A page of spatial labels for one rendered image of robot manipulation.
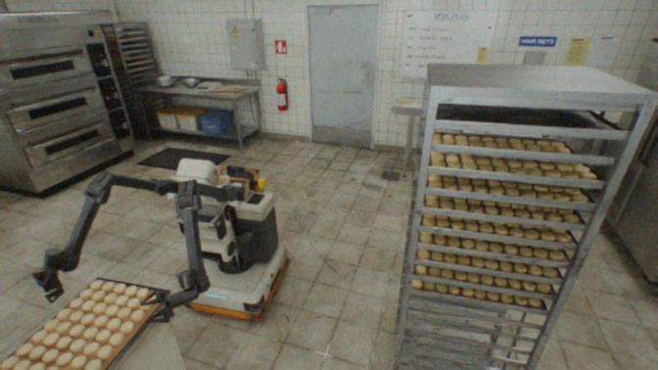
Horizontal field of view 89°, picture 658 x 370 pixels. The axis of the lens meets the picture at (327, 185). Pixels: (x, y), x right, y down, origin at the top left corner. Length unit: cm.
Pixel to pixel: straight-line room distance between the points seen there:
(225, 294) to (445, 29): 401
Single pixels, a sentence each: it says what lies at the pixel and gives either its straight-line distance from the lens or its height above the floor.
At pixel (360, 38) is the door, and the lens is 513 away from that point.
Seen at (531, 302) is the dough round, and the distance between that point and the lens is 182.
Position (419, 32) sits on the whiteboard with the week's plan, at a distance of 496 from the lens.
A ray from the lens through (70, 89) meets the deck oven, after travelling 538.
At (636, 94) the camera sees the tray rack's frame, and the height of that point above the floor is 182.
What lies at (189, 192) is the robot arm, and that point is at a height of 132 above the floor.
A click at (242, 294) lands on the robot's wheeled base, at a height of 28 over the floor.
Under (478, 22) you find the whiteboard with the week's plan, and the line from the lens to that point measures 495.
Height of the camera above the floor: 206
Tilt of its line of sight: 29 degrees down
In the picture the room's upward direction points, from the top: 1 degrees counter-clockwise
